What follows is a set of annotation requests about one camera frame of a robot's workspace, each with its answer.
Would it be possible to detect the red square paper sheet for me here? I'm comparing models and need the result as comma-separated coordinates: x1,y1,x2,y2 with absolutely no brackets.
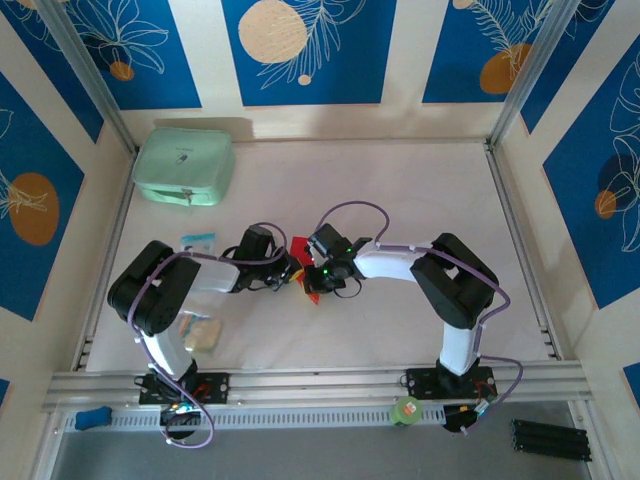
289,233,322,306

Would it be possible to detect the blue clear snack packet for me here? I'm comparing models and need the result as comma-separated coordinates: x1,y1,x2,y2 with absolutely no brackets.
179,233,217,257

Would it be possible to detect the clear biscuit packet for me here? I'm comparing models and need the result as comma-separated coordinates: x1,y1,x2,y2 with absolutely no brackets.
175,309,224,356

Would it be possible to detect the mint green zip pouch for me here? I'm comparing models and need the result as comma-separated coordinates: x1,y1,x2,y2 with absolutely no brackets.
131,127,237,207

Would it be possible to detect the green tape roll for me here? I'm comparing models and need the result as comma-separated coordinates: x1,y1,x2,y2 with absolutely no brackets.
390,397,424,429

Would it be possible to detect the blue foam grip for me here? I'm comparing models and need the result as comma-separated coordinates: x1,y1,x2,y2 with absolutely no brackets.
74,407,113,432

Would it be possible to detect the black tube bundle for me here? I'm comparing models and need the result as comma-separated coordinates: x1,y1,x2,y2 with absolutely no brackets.
509,418,594,463

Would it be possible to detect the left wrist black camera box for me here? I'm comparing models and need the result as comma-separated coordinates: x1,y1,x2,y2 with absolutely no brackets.
238,224,277,261

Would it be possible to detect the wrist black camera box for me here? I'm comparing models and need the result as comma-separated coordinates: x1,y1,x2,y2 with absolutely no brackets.
306,223,354,260
238,224,277,261

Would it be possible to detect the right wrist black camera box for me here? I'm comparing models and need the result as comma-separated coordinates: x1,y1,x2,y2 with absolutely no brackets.
306,223,354,260

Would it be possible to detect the aluminium cross rail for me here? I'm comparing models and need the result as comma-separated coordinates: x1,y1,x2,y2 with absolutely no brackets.
40,362,596,415

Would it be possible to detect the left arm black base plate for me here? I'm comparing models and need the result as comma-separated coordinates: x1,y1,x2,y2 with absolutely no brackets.
138,372,232,406

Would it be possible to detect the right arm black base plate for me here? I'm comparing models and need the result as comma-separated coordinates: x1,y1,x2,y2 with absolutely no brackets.
404,367,497,401

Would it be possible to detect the grey slotted cable duct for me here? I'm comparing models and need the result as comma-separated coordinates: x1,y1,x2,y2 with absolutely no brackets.
63,404,447,432

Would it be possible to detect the aluminium side rail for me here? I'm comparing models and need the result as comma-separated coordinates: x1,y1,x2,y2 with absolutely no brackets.
483,142,565,362
71,149,139,372

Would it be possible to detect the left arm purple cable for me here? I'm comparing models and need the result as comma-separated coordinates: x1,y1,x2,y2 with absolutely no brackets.
127,222,301,450

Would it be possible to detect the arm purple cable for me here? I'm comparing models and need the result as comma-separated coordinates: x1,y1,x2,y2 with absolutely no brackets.
127,222,301,450
317,200,526,437

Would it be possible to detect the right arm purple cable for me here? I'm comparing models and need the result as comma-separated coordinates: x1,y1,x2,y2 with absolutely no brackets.
317,200,526,437

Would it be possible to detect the aluminium corner post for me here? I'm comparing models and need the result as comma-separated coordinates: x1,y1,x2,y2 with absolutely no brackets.
486,0,585,152
35,0,140,155

